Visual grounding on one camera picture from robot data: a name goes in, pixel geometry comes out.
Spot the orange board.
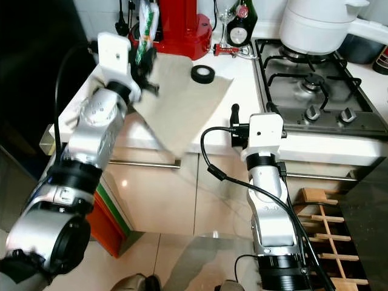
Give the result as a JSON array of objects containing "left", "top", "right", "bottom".
[{"left": 85, "top": 194, "right": 128, "bottom": 259}]

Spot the steel gas hob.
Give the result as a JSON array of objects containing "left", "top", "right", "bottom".
[{"left": 255, "top": 38, "right": 388, "bottom": 137}]

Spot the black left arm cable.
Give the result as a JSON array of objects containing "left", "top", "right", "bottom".
[{"left": 53, "top": 44, "right": 101, "bottom": 146}]

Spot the dark glossy appliance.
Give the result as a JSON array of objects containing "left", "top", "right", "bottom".
[{"left": 0, "top": 0, "right": 95, "bottom": 249}]

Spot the grey right robot foot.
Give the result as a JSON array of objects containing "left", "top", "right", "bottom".
[{"left": 218, "top": 280, "right": 246, "bottom": 291}]

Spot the dark sauce bottle red label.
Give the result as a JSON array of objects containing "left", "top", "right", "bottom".
[{"left": 373, "top": 45, "right": 388, "bottom": 75}]

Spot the white cooking pot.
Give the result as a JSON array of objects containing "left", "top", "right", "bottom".
[{"left": 280, "top": 0, "right": 388, "bottom": 56}]

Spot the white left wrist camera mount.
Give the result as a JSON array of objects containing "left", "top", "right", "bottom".
[{"left": 97, "top": 33, "right": 135, "bottom": 101}]

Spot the black appliance cord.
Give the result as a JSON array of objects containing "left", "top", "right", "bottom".
[{"left": 114, "top": 0, "right": 146, "bottom": 37}]

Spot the red handled small tool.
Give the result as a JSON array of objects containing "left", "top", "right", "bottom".
[{"left": 213, "top": 42, "right": 258, "bottom": 59}]

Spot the black tape roll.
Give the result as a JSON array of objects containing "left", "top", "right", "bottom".
[{"left": 191, "top": 65, "right": 216, "bottom": 84}]

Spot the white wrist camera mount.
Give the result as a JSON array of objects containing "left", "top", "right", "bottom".
[
  {"left": 97, "top": 33, "right": 135, "bottom": 101},
  {"left": 239, "top": 113, "right": 286, "bottom": 159}
]

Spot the green board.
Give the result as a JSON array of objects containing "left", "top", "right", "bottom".
[{"left": 94, "top": 182, "right": 134, "bottom": 237}]

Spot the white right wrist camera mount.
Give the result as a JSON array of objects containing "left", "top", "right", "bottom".
[{"left": 239, "top": 113, "right": 286, "bottom": 159}]

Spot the red coffee machine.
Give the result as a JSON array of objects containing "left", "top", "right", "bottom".
[{"left": 149, "top": 0, "right": 207, "bottom": 60}]

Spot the beige kitchen cabinet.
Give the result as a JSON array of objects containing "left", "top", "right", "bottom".
[{"left": 52, "top": 36, "right": 388, "bottom": 240}]

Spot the dark blue pot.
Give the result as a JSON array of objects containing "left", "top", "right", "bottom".
[{"left": 336, "top": 33, "right": 384, "bottom": 65}]

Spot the clear plastic box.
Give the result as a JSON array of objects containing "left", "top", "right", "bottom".
[{"left": 38, "top": 124, "right": 58, "bottom": 156}]

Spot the wooden wine rack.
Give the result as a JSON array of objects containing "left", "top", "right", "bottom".
[{"left": 294, "top": 188, "right": 370, "bottom": 291}]

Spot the grey steel fridge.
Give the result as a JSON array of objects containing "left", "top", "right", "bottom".
[{"left": 336, "top": 173, "right": 388, "bottom": 291}]

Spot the clear wine glass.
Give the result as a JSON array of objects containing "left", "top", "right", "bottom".
[{"left": 215, "top": 0, "right": 237, "bottom": 25}]

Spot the black power cable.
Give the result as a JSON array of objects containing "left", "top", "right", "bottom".
[{"left": 233, "top": 255, "right": 264, "bottom": 289}]

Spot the steel cabinet handle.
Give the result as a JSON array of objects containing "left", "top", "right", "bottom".
[
  {"left": 285, "top": 173, "right": 358, "bottom": 182},
  {"left": 109, "top": 159, "right": 182, "bottom": 170}
]

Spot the white green tube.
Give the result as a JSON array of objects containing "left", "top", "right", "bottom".
[{"left": 136, "top": 2, "right": 160, "bottom": 64}]

